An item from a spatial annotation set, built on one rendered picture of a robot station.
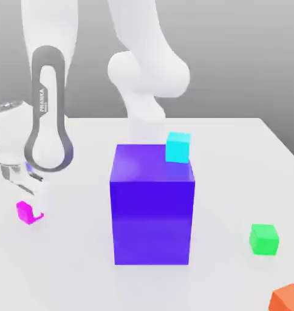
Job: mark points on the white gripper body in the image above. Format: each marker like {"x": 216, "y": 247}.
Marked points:
{"x": 38, "y": 192}

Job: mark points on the small orange cube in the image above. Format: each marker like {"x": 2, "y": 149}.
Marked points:
{"x": 289, "y": 300}

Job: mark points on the small magenta cube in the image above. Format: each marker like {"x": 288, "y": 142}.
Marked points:
{"x": 23, "y": 212}

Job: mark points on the small green cube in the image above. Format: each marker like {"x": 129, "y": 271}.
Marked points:
{"x": 263, "y": 240}

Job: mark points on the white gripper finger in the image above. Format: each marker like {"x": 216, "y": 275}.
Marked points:
{"x": 40, "y": 207}

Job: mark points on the large blue box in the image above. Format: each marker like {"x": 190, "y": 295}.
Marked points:
{"x": 151, "y": 218}

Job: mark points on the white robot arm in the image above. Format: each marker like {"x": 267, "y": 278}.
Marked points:
{"x": 147, "y": 73}

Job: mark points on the small cyan cube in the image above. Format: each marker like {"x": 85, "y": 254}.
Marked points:
{"x": 177, "y": 149}

